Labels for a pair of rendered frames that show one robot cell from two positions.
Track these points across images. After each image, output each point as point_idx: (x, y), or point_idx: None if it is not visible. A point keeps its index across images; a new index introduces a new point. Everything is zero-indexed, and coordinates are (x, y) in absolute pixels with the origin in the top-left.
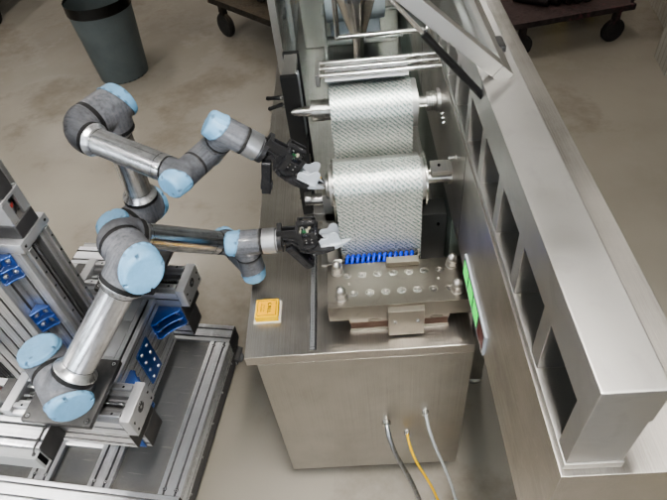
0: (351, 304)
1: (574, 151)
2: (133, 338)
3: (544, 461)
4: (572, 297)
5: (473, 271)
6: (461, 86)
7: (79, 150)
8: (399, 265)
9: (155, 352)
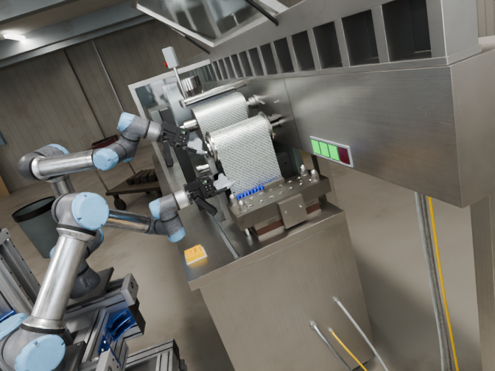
0: (252, 209)
1: None
2: (93, 335)
3: (432, 97)
4: None
5: (320, 132)
6: (264, 62)
7: (32, 174)
8: (272, 185)
9: (113, 352)
